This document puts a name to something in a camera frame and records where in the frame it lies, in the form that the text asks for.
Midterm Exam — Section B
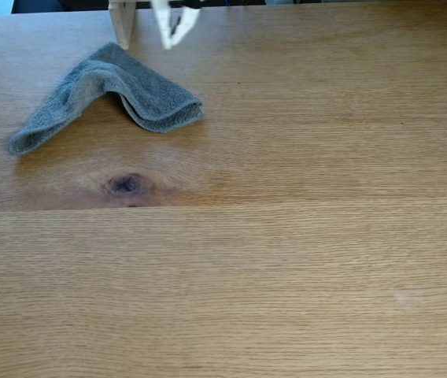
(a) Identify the light wooden stand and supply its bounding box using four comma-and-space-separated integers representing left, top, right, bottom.
108, 0, 154, 51

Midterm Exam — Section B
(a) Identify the grey terry cleaning cloth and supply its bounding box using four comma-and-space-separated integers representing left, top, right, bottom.
7, 42, 205, 157

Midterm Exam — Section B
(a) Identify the dark background furniture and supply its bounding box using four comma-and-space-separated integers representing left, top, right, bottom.
10, 0, 110, 15

